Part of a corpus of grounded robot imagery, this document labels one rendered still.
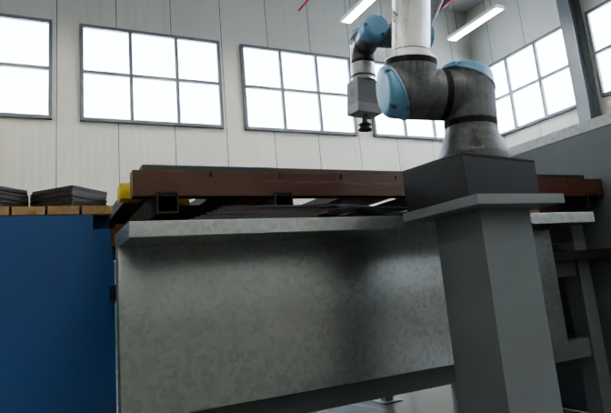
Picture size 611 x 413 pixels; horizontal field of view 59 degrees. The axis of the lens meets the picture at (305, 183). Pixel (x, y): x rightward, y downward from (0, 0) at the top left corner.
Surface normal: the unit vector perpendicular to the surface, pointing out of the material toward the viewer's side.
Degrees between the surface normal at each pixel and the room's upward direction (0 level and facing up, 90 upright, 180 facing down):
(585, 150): 90
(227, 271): 90
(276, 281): 90
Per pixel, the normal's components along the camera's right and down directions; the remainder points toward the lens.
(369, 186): 0.44, -0.21
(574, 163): -0.90, -0.01
